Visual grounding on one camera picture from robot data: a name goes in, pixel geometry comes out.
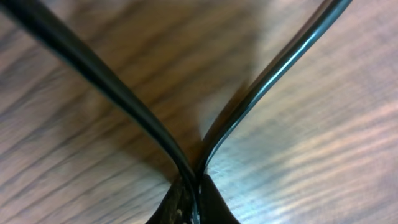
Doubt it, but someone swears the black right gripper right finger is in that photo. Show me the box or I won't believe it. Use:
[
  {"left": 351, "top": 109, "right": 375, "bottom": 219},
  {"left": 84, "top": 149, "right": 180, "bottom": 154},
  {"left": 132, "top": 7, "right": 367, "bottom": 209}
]
[{"left": 199, "top": 174, "right": 239, "bottom": 224}]

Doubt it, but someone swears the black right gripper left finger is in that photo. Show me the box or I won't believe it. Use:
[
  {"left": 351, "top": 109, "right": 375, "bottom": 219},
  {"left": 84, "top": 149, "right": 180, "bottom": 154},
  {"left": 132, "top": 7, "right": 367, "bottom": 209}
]
[{"left": 146, "top": 179, "right": 192, "bottom": 224}]

